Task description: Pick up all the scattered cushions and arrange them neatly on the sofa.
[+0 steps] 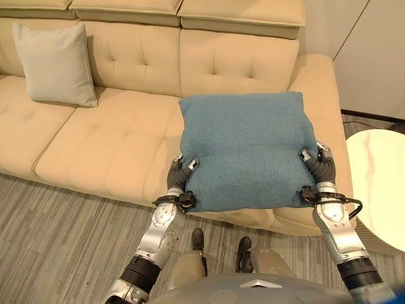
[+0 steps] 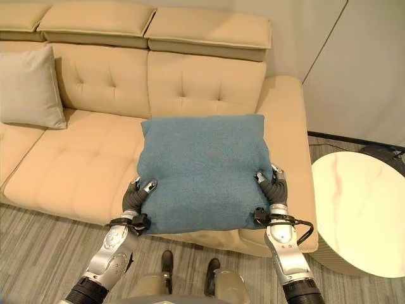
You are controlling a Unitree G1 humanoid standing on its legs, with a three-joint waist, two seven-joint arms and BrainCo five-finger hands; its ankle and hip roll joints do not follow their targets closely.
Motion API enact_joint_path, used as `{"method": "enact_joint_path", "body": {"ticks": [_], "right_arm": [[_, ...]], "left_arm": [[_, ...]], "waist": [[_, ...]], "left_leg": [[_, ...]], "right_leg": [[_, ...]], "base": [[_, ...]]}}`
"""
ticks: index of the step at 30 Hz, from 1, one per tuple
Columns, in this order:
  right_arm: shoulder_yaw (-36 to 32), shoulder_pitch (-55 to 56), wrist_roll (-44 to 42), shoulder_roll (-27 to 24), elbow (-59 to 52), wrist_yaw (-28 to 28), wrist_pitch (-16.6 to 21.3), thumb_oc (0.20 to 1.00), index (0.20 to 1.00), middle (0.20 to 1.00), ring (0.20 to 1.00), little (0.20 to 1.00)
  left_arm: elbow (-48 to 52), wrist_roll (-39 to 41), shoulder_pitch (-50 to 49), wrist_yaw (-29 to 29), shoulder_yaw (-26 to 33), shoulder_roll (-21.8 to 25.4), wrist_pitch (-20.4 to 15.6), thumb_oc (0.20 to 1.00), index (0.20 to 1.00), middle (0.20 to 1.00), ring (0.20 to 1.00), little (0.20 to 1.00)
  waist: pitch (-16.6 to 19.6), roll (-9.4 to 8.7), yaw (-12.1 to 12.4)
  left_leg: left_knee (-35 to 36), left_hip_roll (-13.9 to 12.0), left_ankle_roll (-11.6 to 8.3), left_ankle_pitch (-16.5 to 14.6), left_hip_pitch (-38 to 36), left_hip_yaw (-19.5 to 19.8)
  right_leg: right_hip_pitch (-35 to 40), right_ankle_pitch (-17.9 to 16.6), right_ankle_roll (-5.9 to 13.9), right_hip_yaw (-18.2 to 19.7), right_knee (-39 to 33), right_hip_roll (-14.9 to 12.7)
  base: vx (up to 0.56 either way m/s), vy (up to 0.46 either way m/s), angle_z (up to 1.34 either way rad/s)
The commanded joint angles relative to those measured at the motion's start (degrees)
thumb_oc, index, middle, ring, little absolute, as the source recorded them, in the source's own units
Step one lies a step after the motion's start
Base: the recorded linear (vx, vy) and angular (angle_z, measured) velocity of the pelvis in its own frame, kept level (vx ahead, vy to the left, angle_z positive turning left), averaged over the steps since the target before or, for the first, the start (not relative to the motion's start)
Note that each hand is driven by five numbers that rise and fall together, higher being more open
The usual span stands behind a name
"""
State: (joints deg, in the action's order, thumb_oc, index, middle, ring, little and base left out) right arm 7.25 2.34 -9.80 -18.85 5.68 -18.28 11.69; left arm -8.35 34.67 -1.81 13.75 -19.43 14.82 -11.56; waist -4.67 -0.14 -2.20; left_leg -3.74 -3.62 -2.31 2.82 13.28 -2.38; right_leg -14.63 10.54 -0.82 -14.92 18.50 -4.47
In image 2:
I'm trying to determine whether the round white marble table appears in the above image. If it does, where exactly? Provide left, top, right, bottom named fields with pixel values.
left=310, top=151, right=405, bottom=278

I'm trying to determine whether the beige leather sofa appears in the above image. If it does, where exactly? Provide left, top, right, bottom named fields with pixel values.
left=0, top=2, right=318, bottom=258

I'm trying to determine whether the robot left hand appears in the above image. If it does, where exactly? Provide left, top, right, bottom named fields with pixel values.
left=121, top=177, right=158, bottom=213

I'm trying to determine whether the grey square cushion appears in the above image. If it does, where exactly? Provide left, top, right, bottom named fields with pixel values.
left=0, top=44, right=68, bottom=130

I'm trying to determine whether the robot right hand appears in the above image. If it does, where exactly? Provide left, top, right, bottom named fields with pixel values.
left=254, top=163, right=289, bottom=206

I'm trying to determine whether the blue square cushion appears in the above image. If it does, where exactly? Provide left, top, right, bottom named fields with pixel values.
left=135, top=114, right=273, bottom=236

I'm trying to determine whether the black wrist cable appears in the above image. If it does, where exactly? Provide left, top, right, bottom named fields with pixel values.
left=267, top=215, right=315, bottom=245

